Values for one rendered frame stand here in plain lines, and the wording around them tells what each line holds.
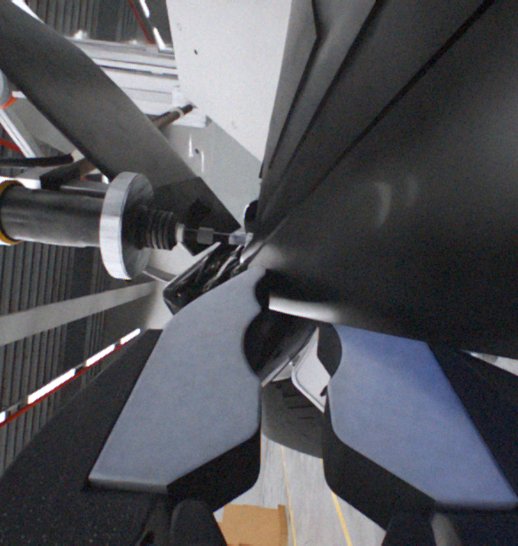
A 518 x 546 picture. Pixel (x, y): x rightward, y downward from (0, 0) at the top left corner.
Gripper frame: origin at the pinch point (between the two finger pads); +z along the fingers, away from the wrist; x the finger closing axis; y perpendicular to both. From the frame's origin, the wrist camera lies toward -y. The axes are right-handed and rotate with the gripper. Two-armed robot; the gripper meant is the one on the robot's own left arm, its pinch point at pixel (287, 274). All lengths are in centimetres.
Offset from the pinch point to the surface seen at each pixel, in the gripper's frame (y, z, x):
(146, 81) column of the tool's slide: -4, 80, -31
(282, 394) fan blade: 26.3, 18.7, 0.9
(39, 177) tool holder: 0.4, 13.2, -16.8
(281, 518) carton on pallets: 749, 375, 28
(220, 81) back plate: -5, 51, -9
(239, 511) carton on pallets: 744, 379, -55
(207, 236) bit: 3.4, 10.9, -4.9
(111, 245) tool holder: 2.8, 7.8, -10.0
